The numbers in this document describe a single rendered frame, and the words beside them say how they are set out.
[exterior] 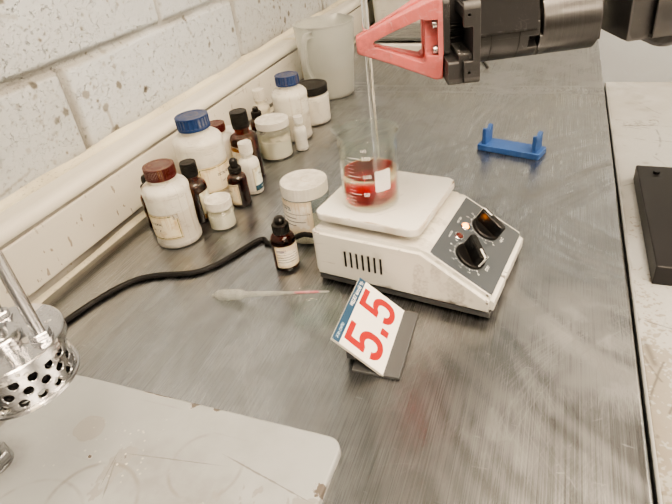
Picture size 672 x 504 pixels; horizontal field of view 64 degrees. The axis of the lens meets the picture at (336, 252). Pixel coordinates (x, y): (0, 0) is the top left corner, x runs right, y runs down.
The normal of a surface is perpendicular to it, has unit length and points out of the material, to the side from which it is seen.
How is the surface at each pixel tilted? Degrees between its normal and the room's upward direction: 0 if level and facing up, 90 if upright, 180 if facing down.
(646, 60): 90
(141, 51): 90
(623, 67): 90
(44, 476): 1
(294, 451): 0
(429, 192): 0
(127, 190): 90
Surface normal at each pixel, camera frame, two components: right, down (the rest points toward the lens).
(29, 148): 0.93, 0.11
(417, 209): -0.11, -0.82
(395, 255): -0.48, 0.54
